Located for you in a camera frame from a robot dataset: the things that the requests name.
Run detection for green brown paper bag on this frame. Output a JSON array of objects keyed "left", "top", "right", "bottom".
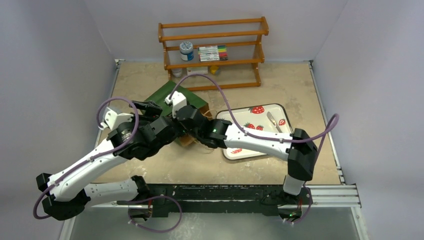
[{"left": 140, "top": 81, "right": 211, "bottom": 150}]

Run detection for metal tongs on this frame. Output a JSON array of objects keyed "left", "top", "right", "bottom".
[{"left": 266, "top": 111, "right": 282, "bottom": 133}]

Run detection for strawberry print white tray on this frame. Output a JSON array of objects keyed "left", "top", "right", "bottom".
[{"left": 222, "top": 103, "right": 293, "bottom": 161}]

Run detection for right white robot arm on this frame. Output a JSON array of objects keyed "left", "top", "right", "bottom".
[{"left": 172, "top": 105, "right": 318, "bottom": 204}]

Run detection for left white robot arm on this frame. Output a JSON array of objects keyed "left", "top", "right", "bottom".
[{"left": 33, "top": 101, "right": 183, "bottom": 221}]

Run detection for yellow small cube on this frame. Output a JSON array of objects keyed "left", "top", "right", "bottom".
[{"left": 209, "top": 65, "right": 221, "bottom": 75}]

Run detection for white small box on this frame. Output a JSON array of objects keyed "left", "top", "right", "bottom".
[{"left": 186, "top": 66, "right": 209, "bottom": 75}]

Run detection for small jar lower shelf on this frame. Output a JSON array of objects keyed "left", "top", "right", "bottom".
[{"left": 171, "top": 68, "right": 183, "bottom": 78}]

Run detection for wooden shelf rack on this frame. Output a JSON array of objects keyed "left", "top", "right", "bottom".
[{"left": 158, "top": 16, "right": 269, "bottom": 89}]

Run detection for coloured marker set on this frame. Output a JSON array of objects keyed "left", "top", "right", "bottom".
[{"left": 197, "top": 45, "right": 228, "bottom": 62}]

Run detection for blue white jar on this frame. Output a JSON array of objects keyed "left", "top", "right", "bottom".
[{"left": 179, "top": 41, "right": 194, "bottom": 62}]

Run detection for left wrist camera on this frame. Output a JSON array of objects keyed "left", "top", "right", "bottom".
[{"left": 98, "top": 106, "right": 134, "bottom": 131}]

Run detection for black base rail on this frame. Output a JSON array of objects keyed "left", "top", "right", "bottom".
[{"left": 118, "top": 183, "right": 312, "bottom": 219}]

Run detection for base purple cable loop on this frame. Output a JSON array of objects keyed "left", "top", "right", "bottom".
[{"left": 127, "top": 195, "right": 184, "bottom": 233}]

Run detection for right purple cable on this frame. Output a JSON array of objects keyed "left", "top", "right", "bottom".
[{"left": 167, "top": 73, "right": 340, "bottom": 167}]

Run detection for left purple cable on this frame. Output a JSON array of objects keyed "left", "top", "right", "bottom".
[{"left": 32, "top": 96, "right": 140, "bottom": 221}]

